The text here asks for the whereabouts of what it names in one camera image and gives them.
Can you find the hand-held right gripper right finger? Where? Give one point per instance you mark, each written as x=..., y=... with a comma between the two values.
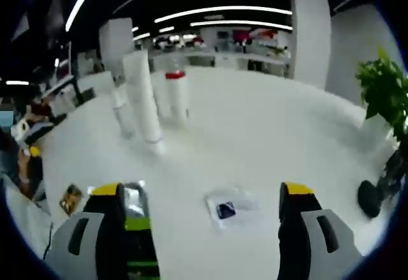
x=291, y=245

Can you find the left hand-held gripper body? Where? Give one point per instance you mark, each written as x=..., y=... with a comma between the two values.
x=24, y=130

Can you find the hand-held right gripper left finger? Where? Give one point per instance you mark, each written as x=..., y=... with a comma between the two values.
x=108, y=238

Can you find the green skincare sachet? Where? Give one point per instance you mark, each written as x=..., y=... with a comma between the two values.
x=137, y=225

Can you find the gold skincare sachet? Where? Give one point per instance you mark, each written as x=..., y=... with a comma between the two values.
x=70, y=198

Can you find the skincare bottle with black band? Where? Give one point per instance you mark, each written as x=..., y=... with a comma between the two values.
x=124, y=120

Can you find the white skincare tube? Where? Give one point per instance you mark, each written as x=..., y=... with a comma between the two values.
x=141, y=101

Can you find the red-capped white skincare bottle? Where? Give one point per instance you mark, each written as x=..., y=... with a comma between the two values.
x=178, y=98

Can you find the monitor with red screen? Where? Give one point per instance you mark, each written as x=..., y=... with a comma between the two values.
x=65, y=66

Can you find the black figurine on stand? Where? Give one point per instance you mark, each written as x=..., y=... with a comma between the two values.
x=369, y=198

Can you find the ceiling hung display panel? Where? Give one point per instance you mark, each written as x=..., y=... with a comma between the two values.
x=57, y=15

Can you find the long curved ceiling light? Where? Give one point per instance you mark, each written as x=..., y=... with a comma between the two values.
x=82, y=1

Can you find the potted green plant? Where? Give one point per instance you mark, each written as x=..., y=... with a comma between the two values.
x=382, y=85

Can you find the white background workbench row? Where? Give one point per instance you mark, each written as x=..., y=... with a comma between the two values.
x=236, y=58

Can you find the straight ceiling light strip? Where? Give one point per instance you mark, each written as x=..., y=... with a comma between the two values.
x=223, y=8
x=242, y=22

